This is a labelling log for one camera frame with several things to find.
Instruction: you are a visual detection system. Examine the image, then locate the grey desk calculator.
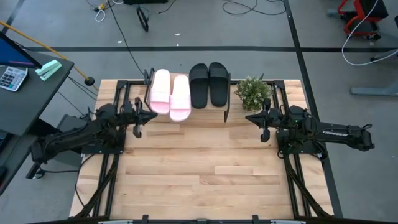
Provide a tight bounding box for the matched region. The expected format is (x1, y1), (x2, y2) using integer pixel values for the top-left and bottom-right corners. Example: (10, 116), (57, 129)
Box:
(0, 66), (29, 93)

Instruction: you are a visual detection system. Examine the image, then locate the long white floor cable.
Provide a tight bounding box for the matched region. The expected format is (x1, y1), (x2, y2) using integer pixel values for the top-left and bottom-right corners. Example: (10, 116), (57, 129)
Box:
(341, 0), (398, 67)

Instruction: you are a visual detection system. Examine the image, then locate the black rubber slide sandal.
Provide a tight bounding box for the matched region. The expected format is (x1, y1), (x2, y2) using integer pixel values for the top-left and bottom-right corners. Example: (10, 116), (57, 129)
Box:
(208, 62), (229, 108)
(188, 63), (209, 109)

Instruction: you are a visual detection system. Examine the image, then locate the pink foam slide sandal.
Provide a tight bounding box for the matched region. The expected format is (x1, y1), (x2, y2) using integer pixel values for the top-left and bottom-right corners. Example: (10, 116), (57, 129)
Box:
(169, 74), (192, 123)
(149, 68), (171, 115)

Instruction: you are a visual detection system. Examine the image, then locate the small green potted plant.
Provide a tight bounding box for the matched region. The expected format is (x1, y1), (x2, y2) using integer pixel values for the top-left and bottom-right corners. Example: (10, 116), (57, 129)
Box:
(234, 75), (273, 112)

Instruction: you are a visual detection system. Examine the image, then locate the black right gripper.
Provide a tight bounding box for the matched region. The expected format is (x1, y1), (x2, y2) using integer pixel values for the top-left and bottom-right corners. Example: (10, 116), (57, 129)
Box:
(245, 98), (292, 143)

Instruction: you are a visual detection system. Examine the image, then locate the black office desk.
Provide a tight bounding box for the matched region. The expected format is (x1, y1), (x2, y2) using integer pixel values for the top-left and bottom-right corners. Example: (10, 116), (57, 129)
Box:
(0, 51), (75, 195)

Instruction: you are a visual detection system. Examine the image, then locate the red and black cart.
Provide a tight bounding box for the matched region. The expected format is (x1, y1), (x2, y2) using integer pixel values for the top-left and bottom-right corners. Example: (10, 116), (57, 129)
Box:
(337, 0), (389, 40)

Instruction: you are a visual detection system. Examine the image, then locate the grey desk foot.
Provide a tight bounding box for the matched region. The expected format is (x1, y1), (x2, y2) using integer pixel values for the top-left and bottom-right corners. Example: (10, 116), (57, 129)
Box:
(349, 82), (398, 96)

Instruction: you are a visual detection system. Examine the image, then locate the mint green stapler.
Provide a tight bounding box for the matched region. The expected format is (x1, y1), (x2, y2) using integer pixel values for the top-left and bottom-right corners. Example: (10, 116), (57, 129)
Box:
(35, 59), (63, 82)

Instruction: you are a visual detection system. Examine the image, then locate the yellow pole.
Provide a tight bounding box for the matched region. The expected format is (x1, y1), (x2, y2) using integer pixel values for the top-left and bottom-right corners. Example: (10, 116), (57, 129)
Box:
(0, 20), (96, 87)

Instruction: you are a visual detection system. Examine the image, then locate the looped black floor cable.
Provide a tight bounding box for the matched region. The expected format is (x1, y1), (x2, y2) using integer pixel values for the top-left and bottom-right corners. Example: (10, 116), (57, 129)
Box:
(222, 0), (286, 16)

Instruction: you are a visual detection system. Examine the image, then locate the black strap loop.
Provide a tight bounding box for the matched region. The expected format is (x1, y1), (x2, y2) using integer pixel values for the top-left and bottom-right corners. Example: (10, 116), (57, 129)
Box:
(136, 5), (150, 32)

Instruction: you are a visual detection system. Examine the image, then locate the long black floor cable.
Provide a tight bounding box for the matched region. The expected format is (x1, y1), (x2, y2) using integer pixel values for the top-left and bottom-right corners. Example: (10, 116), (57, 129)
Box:
(107, 0), (147, 78)

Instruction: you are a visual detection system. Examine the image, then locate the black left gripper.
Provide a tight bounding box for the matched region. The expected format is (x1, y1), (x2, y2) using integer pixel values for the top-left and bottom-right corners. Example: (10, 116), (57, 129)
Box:
(121, 97), (159, 139)

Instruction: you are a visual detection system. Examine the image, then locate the black computer monitor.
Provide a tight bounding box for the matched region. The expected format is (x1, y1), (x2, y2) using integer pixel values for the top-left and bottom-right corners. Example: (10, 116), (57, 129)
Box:
(0, 30), (43, 70)

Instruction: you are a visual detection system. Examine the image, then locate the black floor box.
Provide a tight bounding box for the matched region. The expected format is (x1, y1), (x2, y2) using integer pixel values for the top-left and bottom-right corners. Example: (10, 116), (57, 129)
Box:
(123, 0), (169, 5)

